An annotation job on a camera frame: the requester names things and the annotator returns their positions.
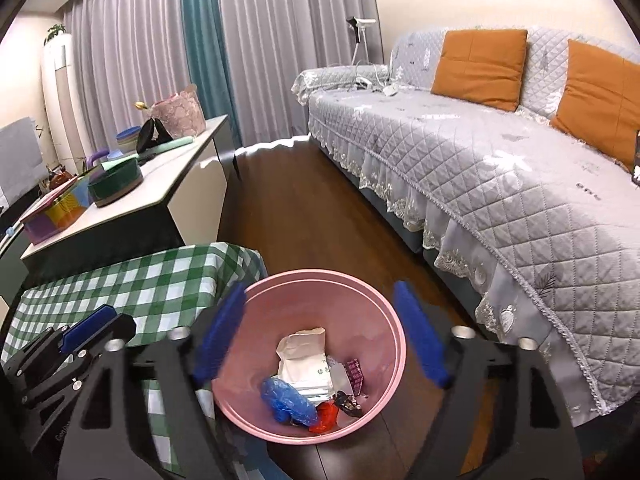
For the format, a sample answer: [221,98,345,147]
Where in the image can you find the red plaid cloth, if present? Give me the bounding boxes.
[343,359,364,396]

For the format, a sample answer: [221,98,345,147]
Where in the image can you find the torn cream tissue box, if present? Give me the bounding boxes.
[276,327,326,379]

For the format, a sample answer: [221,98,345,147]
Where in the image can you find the blue plastic bag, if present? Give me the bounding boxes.
[260,376,319,428]

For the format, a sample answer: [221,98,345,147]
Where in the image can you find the green white wipes packet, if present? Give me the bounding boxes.
[277,354,354,405]

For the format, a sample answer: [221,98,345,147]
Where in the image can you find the red plastic bag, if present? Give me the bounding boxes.
[308,400,340,434]

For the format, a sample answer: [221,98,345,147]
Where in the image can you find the black red snack wrapper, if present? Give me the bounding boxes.
[333,390,363,418]

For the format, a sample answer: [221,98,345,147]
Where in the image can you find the pink plastic trash basin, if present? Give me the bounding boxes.
[212,269,407,446]

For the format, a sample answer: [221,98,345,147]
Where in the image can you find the green checked tablecloth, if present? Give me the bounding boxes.
[1,243,266,479]

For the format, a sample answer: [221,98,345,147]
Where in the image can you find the tv cabinet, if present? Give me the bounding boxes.
[1,188,39,307]

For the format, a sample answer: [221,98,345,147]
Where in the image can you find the white coffee table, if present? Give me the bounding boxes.
[21,116,236,284]

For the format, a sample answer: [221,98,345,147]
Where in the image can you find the colourful storage box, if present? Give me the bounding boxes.
[18,176,92,245]

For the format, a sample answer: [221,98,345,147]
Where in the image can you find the brown teapot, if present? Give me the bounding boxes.
[49,170,73,191]

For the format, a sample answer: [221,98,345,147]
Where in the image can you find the grey quilted sofa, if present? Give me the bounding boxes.
[292,28,639,425]

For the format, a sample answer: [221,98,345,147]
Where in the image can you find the dark green round tin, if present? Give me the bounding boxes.
[88,158,143,207]

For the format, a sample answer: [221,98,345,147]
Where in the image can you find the covered television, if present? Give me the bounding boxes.
[0,117,48,209]

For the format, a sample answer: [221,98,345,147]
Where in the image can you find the black bowl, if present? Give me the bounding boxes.
[136,118,172,154]

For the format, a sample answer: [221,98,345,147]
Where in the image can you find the stacked coloured bowls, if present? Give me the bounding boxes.
[116,126,141,154]

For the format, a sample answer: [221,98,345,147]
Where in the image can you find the white air conditioner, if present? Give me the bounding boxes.
[41,32,93,174]

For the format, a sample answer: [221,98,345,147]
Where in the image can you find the pink patterned basket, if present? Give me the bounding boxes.
[148,84,206,139]

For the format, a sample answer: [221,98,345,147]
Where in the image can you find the teal curtain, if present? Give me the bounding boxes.
[181,0,242,148]

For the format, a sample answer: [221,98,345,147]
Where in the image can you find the orange cushion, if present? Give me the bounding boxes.
[551,40,640,170]
[431,29,527,112]

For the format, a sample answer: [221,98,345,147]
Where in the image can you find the grey curtains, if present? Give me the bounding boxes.
[63,0,383,150]

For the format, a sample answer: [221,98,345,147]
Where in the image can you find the white floor lamp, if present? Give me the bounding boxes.
[346,16,376,76]

